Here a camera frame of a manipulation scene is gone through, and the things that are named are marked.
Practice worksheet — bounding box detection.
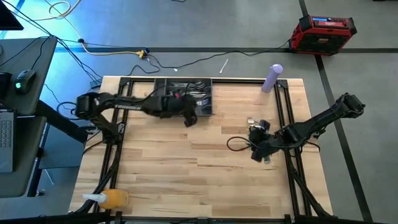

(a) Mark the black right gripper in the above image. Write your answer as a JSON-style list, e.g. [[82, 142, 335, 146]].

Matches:
[[248, 119, 282, 162]]

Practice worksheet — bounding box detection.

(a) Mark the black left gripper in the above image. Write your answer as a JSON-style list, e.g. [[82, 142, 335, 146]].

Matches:
[[166, 92, 199, 128]]

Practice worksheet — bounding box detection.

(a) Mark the dark grey cutlery tray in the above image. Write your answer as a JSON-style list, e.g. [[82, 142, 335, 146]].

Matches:
[[153, 77, 215, 118]]

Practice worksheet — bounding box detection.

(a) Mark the white plastic stick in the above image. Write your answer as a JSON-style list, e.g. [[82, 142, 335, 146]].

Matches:
[[218, 58, 229, 75]]

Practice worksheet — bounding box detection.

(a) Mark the purple plastic bottle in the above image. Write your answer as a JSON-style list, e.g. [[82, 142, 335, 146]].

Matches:
[[261, 63, 284, 93]]

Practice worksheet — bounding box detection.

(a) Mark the orange spray bottle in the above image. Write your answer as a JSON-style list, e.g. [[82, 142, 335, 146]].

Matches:
[[81, 188, 130, 210]]

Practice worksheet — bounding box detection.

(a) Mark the red and black jobsite radio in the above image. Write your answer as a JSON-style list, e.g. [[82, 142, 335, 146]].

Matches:
[[288, 14, 358, 57]]

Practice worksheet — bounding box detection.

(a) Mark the dark grey desk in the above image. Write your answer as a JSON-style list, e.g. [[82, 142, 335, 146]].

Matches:
[[0, 116, 48, 198], [0, 36, 59, 116]]

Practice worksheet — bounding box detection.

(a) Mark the black computer mouse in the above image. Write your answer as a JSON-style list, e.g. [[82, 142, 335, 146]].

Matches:
[[14, 68, 38, 95]]

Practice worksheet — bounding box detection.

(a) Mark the grey laptop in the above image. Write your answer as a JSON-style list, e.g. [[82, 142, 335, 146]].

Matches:
[[0, 108, 16, 174]]

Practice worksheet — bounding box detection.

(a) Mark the black desktop device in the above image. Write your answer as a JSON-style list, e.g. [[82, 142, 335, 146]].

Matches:
[[0, 71, 12, 101]]

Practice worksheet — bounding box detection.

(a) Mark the black computer monitor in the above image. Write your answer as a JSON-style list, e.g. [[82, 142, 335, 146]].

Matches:
[[0, 0, 25, 31]]

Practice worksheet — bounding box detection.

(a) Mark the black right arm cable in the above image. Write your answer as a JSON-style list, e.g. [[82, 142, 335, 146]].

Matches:
[[226, 135, 254, 153]]

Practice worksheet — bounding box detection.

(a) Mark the yellow extension cord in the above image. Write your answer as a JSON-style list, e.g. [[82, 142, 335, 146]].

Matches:
[[32, 0, 147, 60]]

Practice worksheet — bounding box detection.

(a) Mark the black radio power cable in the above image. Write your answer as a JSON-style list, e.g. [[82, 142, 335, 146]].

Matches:
[[146, 39, 292, 70]]

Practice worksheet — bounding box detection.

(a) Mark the black looped floor cable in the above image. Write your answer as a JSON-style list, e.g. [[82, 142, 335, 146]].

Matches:
[[42, 82, 82, 121]]

